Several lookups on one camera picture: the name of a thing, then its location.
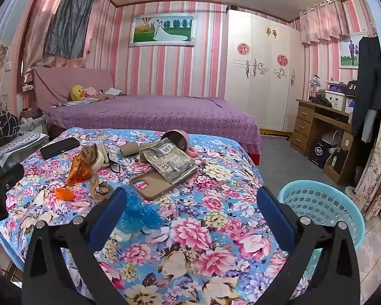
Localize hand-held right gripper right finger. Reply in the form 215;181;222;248
256;186;361;305

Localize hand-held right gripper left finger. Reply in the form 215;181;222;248
22;187;137;305

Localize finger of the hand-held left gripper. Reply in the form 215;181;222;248
0;163;25;193

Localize brown wrapper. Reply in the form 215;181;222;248
89;178;115;204

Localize blue plastic bag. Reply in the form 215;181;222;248
121;192;162;231

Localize turquoise plastic basket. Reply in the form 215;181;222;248
278;179;366;285

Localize small orange plastic piece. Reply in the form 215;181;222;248
55;188;74;201

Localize orange wrapper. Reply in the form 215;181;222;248
66;152;94;186

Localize grey beige snack packet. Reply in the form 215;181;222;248
141;141;198;184

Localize blue white patterned cushion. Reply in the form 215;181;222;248
0;132;50;166

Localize black patterned bag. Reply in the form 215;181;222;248
0;108;21;140

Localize brown phone case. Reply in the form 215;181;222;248
129;168;178;201

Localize black smartphone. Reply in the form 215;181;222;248
40;137;81;160

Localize black paper bag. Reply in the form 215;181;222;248
309;138;334;169

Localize person's dark trousers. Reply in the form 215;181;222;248
0;271;23;305

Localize blue floral blanket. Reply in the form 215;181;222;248
0;127;308;305

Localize open cardboard box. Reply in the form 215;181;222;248
324;148;353;177

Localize small white fan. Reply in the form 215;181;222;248
321;130;342;150

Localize wooden desk with drawers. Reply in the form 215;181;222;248
290;99;361;185

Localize pink mug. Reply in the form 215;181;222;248
160;129;197;158

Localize pink covered headboard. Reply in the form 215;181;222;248
32;67;115;109

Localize yellow duck plush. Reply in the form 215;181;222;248
70;85;85;101

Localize bed with purple dotted spread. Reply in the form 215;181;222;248
43;95;262;155

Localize floral door curtain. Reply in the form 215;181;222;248
357;94;381;221

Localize dark clothes heap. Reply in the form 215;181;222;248
309;91;333;108

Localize white storage box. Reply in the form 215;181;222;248
324;89;348;112

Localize white wardrobe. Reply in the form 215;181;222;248
225;9;305;132

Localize desk lamp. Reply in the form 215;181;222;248
309;74;321;100

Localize pink satin curtain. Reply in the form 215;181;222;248
21;0;83;85

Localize purple bag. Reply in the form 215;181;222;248
325;81;353;91

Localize grey curtain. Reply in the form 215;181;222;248
44;0;96;59

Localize hanging dark clothes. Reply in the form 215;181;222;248
352;36;381;143

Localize small framed portrait photo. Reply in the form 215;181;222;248
339;32;367;69

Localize pink floral valance curtain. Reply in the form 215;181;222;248
299;0;350;44

